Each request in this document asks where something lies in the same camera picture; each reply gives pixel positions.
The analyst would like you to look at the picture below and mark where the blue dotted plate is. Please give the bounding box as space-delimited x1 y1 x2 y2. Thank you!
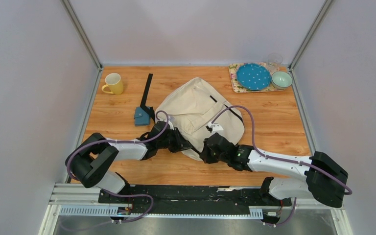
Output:
235 63 271 91

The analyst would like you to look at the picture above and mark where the yellow mug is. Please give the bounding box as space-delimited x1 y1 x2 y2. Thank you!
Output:
101 73 124 95

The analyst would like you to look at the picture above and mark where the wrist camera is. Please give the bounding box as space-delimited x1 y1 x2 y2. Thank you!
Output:
206 122 224 134
167 116 175 130

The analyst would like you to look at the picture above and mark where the aluminium frame post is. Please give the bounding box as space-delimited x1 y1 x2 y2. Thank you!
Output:
60 0 103 71
288 0 335 71

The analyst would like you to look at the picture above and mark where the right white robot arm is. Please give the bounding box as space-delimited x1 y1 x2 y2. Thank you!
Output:
200 134 350 208

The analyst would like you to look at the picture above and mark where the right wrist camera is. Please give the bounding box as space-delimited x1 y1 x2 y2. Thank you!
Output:
206 122 224 134

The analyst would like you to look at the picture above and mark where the floral tray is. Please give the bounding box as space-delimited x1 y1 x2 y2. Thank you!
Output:
228 62 288 93

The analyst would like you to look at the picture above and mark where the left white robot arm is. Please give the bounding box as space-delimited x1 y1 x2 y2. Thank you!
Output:
65 121 192 203

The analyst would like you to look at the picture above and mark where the left aluminium frame post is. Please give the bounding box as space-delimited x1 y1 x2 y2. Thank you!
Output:
60 0 103 71

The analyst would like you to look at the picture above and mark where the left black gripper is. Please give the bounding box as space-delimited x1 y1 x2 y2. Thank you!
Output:
157 127 193 153

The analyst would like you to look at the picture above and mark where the light green bowl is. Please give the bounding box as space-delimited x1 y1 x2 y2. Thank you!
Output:
271 71 293 90

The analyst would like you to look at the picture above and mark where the teal wallet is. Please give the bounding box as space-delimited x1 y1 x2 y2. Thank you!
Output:
134 107 150 126

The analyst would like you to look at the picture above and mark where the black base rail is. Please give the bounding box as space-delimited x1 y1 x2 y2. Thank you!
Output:
98 185 293 215

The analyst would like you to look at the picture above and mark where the clear glass cup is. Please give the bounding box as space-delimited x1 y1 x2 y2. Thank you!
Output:
266 53 283 73

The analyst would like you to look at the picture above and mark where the beige canvas backpack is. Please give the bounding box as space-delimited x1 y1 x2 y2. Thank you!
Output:
154 77 245 161

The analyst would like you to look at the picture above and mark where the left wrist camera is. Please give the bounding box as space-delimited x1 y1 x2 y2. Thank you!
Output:
167 116 175 130

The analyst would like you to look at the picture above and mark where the right aluminium frame post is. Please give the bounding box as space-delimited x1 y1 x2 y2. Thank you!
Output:
288 0 335 71

